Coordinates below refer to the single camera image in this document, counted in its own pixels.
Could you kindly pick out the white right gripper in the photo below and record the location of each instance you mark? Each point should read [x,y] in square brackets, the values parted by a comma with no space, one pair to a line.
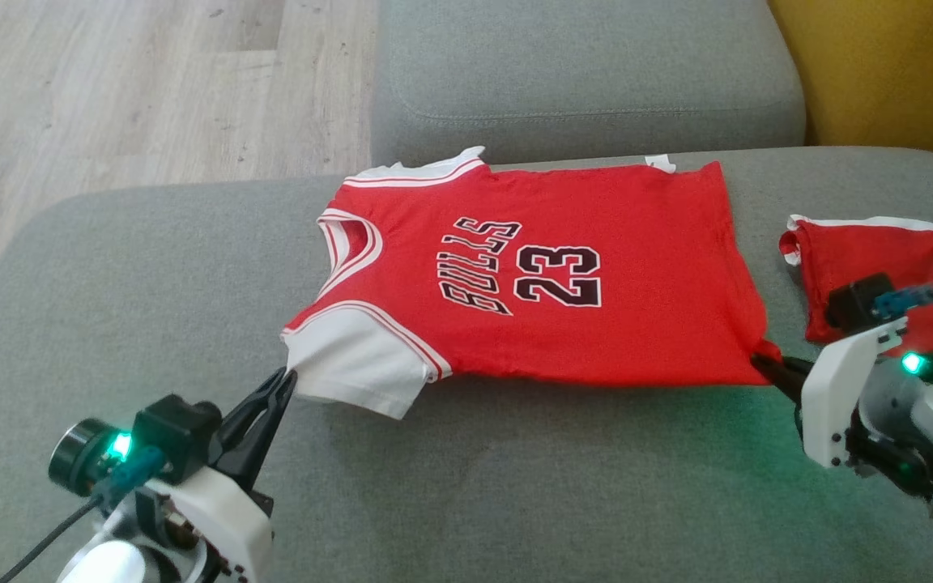
[831,397]

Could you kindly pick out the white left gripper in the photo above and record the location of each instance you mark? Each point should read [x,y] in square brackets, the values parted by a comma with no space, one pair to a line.
[232,518]

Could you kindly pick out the red shorts with white stripe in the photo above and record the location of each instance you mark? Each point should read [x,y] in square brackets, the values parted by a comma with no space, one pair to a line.
[863,251]

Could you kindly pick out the red Bulls 23 jersey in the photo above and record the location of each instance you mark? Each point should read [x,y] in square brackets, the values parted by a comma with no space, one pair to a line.
[645,324]

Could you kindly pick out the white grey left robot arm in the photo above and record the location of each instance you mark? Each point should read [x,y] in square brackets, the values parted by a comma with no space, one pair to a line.
[110,563]

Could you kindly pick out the grey sofa seat cushion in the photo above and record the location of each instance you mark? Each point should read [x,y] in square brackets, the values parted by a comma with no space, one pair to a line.
[515,486]

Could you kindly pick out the yellow upholstered panel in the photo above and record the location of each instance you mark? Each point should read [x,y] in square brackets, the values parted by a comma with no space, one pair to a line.
[896,73]

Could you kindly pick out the grey sofa back cushion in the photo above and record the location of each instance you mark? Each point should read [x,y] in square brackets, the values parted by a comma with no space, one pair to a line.
[580,73]

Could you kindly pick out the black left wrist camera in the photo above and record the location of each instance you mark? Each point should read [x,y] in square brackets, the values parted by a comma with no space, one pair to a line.
[175,429]

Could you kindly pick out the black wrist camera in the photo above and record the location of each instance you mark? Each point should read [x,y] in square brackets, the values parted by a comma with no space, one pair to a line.
[859,300]
[175,429]

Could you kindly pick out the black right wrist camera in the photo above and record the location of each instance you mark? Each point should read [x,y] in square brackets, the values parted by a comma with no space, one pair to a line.
[859,300]

